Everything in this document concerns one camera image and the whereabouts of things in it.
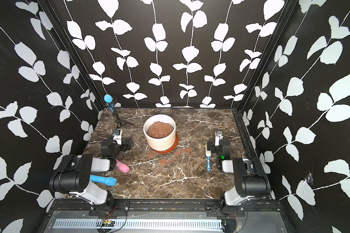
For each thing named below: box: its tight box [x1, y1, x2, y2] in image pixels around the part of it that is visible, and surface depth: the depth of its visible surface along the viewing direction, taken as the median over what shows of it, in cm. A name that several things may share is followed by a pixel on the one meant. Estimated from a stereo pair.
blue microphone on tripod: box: [103, 94, 115, 113], surface depth 95 cm
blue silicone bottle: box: [89, 174, 118, 186], surface depth 81 cm
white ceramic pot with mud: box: [143, 114, 176, 152], surface depth 95 cm
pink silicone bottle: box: [115, 158, 130, 174], surface depth 86 cm
